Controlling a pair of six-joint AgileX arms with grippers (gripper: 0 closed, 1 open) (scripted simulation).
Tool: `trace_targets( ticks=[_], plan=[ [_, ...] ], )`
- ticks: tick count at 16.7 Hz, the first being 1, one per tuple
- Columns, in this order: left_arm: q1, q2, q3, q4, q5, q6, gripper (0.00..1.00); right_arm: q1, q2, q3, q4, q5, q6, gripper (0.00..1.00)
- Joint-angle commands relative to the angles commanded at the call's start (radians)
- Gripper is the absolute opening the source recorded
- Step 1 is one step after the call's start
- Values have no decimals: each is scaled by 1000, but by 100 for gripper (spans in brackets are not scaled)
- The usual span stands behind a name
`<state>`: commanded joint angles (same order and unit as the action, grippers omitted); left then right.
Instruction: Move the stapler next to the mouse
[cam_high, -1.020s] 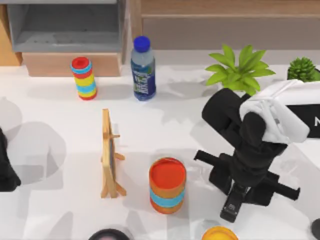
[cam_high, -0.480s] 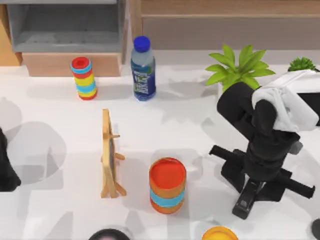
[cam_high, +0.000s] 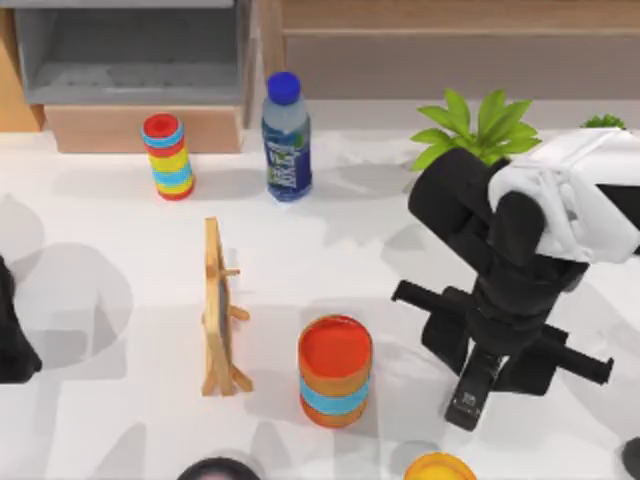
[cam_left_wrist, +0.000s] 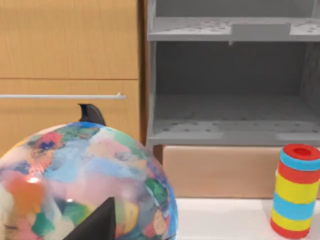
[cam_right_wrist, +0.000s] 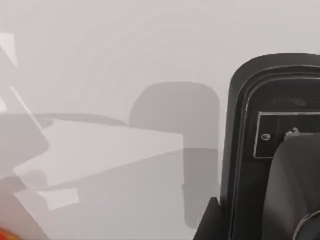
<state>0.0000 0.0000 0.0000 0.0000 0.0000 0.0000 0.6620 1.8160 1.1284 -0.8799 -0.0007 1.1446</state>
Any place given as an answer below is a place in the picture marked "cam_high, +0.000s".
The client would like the wooden framed blackboard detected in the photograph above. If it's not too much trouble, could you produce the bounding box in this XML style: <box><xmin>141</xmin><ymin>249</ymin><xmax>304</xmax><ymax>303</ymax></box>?
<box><xmin>200</xmin><ymin>215</ymin><xmax>255</xmax><ymax>399</ymax></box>

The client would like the small stack of coloured rings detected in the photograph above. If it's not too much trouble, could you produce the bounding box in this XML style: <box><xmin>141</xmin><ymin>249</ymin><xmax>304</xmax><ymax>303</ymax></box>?
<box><xmin>140</xmin><ymin>113</ymin><xmax>197</xmax><ymax>202</ymax></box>

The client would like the black round object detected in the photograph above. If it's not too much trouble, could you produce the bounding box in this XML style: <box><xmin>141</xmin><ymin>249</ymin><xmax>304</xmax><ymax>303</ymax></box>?
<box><xmin>175</xmin><ymin>455</ymin><xmax>257</xmax><ymax>480</ymax></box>

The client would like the orange-brown wooden cupboard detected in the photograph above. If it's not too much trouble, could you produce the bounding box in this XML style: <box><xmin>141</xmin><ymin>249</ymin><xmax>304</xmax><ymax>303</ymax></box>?
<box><xmin>0</xmin><ymin>8</ymin><xmax>47</xmax><ymax>134</ymax></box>

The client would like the wooden open shelf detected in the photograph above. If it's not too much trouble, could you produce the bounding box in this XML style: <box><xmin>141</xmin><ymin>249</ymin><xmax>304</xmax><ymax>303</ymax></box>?
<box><xmin>258</xmin><ymin>0</ymin><xmax>640</xmax><ymax>102</ymax></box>

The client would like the blue bottle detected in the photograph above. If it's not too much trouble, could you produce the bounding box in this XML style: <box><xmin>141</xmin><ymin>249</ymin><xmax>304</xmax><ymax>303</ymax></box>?
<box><xmin>260</xmin><ymin>71</ymin><xmax>314</xmax><ymax>203</ymax></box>

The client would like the pale wooden drawer front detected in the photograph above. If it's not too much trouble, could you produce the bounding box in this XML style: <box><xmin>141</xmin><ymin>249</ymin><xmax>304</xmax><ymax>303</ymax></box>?
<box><xmin>43</xmin><ymin>103</ymin><xmax>246</xmax><ymax>154</ymax></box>

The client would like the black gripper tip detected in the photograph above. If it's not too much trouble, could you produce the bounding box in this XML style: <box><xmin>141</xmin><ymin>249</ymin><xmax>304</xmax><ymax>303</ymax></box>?
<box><xmin>0</xmin><ymin>254</ymin><xmax>44</xmax><ymax>386</ymax></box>

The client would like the dark grey object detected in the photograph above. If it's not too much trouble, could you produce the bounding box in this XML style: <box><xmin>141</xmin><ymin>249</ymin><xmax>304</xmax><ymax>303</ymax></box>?
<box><xmin>621</xmin><ymin>436</ymin><xmax>640</xmax><ymax>474</ymax></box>

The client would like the long-leaf green plant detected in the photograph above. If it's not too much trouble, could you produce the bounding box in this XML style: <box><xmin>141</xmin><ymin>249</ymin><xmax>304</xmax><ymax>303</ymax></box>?
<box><xmin>409</xmin><ymin>88</ymin><xmax>544</xmax><ymax>174</ymax></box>

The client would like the small curly green plant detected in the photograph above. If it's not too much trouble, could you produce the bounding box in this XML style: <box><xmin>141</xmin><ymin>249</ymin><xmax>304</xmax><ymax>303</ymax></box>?
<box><xmin>579</xmin><ymin>113</ymin><xmax>629</xmax><ymax>132</ymax></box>

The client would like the yellow and orange round object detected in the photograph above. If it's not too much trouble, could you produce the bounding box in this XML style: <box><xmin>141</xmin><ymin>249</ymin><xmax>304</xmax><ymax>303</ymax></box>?
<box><xmin>403</xmin><ymin>451</ymin><xmax>479</xmax><ymax>480</ymax></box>

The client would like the large orange and blue ring stack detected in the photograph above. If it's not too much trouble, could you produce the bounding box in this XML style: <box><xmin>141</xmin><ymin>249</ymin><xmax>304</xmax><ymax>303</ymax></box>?
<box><xmin>297</xmin><ymin>313</ymin><xmax>374</xmax><ymax>430</ymax></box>

